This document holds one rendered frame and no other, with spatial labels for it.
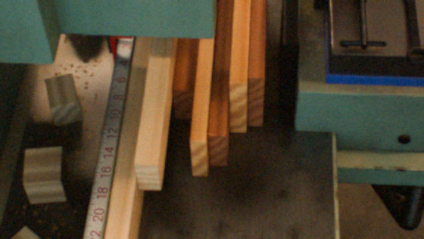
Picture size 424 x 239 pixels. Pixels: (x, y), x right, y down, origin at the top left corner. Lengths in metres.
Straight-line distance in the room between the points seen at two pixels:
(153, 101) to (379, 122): 0.21
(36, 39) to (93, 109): 0.25
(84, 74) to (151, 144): 0.30
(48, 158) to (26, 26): 0.21
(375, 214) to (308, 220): 1.06
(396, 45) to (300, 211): 0.17
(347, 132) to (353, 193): 1.03
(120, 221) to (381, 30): 0.28
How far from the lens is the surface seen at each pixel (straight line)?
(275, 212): 0.74
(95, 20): 0.73
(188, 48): 0.79
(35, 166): 0.86
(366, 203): 1.81
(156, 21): 0.72
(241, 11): 0.78
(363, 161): 0.82
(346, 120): 0.78
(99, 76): 0.97
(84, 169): 0.90
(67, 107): 0.91
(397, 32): 0.75
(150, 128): 0.70
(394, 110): 0.77
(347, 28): 0.74
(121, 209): 0.69
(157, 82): 0.73
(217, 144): 0.74
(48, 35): 0.70
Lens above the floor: 1.55
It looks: 52 degrees down
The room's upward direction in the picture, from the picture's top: straight up
